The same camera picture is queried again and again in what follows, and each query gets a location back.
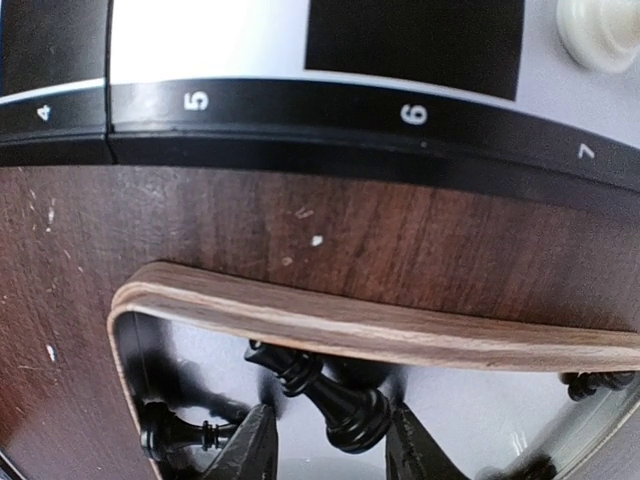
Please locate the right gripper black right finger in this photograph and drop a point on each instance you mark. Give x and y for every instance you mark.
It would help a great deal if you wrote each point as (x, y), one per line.
(412, 453)

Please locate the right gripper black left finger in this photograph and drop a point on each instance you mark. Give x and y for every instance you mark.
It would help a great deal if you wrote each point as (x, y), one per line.
(252, 451)

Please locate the black and white chessboard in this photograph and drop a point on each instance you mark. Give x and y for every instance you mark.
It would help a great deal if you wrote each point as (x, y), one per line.
(477, 95)

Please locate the black chess bishop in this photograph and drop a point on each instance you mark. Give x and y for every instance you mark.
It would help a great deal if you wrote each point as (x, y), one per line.
(163, 433)

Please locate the black chess pawn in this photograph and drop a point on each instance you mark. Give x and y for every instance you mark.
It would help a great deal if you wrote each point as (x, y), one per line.
(584, 385)

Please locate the white chess pawn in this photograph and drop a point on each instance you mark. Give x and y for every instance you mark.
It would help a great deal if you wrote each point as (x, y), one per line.
(601, 36)

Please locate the wooden rimmed metal tray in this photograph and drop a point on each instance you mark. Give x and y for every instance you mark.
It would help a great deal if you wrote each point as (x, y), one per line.
(488, 391)

